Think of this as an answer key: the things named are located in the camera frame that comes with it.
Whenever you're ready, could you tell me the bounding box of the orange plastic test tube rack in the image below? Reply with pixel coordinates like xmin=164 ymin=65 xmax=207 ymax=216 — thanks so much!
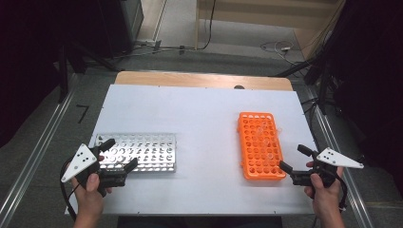
xmin=237 ymin=111 xmax=288 ymax=181

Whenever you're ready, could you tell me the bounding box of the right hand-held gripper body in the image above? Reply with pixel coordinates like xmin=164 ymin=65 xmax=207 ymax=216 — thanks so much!
xmin=289 ymin=147 xmax=365 ymax=188

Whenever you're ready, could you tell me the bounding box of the white floor cable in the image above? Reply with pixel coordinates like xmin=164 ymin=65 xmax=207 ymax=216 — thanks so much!
xmin=259 ymin=40 xmax=307 ymax=66

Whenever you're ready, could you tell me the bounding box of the wooden table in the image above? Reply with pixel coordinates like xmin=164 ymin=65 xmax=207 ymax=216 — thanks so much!
xmin=114 ymin=70 xmax=294 ymax=92

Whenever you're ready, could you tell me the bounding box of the black metal stand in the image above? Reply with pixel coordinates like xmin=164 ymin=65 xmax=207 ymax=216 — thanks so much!
xmin=57 ymin=41 xmax=122 ymax=104

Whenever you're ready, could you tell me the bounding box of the black curtain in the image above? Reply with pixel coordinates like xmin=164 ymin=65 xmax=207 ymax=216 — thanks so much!
xmin=0 ymin=0 xmax=126 ymax=148
xmin=326 ymin=0 xmax=403 ymax=198

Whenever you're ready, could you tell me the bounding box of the grey cabinet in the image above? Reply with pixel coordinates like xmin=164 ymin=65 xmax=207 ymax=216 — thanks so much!
xmin=120 ymin=0 xmax=145 ymax=44

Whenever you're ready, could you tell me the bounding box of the metal floor rail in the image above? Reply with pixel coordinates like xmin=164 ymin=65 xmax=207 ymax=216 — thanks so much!
xmin=305 ymin=88 xmax=376 ymax=228
xmin=0 ymin=74 xmax=79 ymax=228

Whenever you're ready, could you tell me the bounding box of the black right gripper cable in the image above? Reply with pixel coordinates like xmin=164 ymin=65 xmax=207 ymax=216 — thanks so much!
xmin=335 ymin=174 xmax=350 ymax=213

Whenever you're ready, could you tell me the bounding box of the person's dark clothing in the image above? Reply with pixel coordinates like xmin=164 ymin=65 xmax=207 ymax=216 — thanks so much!
xmin=117 ymin=216 xmax=283 ymax=228

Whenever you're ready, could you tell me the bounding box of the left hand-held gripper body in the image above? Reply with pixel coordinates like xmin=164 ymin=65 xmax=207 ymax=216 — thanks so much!
xmin=60 ymin=142 xmax=128 ymax=198

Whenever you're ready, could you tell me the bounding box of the metal test tube rack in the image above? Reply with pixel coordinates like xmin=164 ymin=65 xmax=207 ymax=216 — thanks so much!
xmin=94 ymin=132 xmax=178 ymax=174

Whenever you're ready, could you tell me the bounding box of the person's right hand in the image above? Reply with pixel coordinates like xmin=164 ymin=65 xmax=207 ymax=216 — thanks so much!
xmin=303 ymin=161 xmax=345 ymax=217

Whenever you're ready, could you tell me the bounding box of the person's left hand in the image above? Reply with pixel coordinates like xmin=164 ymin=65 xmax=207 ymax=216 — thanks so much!
xmin=69 ymin=172 xmax=112 ymax=221

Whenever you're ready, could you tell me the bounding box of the white board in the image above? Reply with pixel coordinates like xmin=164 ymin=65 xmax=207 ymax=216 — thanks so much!
xmin=65 ymin=84 xmax=341 ymax=217

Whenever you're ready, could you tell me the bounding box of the black hanging cable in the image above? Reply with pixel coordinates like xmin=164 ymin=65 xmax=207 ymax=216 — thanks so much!
xmin=199 ymin=0 xmax=217 ymax=51

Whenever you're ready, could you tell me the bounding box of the light wooden shelf frame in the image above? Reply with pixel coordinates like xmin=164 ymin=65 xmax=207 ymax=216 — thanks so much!
xmin=195 ymin=0 xmax=346 ymax=61

